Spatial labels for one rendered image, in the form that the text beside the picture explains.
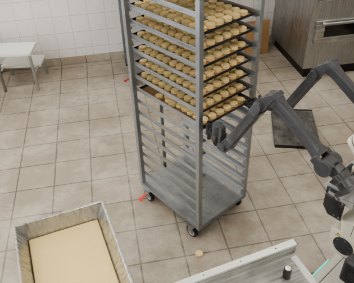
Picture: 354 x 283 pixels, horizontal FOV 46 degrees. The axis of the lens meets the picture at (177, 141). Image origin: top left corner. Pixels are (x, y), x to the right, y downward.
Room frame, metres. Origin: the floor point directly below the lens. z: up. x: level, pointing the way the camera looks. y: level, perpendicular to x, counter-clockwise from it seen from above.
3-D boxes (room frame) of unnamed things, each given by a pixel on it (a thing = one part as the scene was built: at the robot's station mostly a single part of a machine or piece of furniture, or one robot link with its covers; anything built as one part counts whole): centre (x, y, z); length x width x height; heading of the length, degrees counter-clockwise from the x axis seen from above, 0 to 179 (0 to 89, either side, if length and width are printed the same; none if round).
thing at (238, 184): (2.42, -0.25, 0.24); 0.64 x 0.03 x 0.03; 40
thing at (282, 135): (3.19, -1.10, 0.02); 0.60 x 0.40 x 0.03; 172
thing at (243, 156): (2.42, -0.25, 0.51); 0.64 x 0.03 x 0.03; 40
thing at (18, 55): (4.28, 1.70, 0.23); 0.44 x 0.44 x 0.46; 1
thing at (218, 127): (1.77, -0.23, 1.01); 0.12 x 0.09 x 0.11; 42
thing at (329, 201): (1.44, -0.82, 0.92); 0.28 x 0.16 x 0.22; 130
